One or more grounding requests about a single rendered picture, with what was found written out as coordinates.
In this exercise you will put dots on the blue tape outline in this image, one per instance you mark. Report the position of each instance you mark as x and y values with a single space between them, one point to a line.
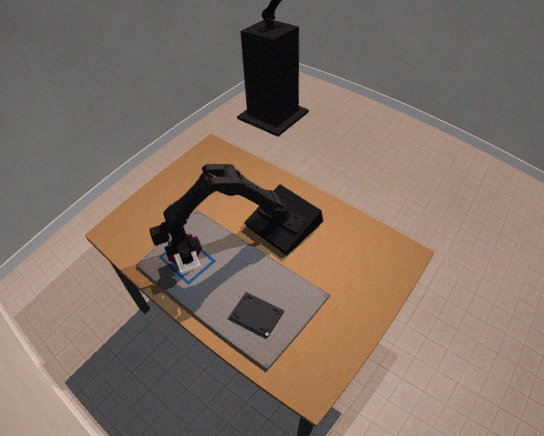
182 277

